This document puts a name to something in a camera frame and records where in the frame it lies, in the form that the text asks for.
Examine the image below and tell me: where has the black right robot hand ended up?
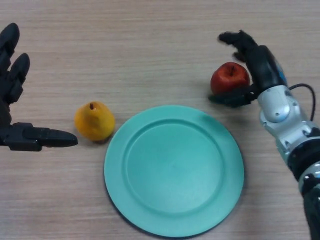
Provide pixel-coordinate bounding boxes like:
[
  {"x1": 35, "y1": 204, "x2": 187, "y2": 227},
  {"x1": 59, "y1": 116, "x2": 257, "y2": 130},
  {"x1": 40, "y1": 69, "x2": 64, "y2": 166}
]
[{"x1": 208, "y1": 29, "x2": 288, "y2": 108}]

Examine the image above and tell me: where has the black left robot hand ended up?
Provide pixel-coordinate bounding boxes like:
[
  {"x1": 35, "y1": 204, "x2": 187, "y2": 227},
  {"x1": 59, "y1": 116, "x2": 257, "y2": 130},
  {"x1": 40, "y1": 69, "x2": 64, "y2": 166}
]
[{"x1": 0, "y1": 22, "x2": 79, "y2": 152}]

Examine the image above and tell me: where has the red apple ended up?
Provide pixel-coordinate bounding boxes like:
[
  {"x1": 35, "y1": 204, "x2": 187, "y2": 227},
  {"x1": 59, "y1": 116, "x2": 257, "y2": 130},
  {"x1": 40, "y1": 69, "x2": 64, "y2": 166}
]
[{"x1": 210, "y1": 61, "x2": 251, "y2": 96}]

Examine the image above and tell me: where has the green round plate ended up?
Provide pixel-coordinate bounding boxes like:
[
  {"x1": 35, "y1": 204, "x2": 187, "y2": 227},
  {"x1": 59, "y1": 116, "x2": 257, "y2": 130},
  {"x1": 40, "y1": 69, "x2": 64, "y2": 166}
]
[{"x1": 103, "y1": 104, "x2": 245, "y2": 238}]

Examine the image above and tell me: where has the yellow pear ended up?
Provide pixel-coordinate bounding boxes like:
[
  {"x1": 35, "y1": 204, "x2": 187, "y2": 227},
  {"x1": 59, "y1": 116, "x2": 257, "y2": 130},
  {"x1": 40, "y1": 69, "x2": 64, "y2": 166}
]
[{"x1": 74, "y1": 101, "x2": 116, "y2": 142}]

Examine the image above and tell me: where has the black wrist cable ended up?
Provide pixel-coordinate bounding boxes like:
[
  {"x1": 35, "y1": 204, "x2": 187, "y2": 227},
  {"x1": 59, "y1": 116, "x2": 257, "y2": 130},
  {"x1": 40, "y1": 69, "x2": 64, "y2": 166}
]
[{"x1": 287, "y1": 83, "x2": 316, "y2": 123}]

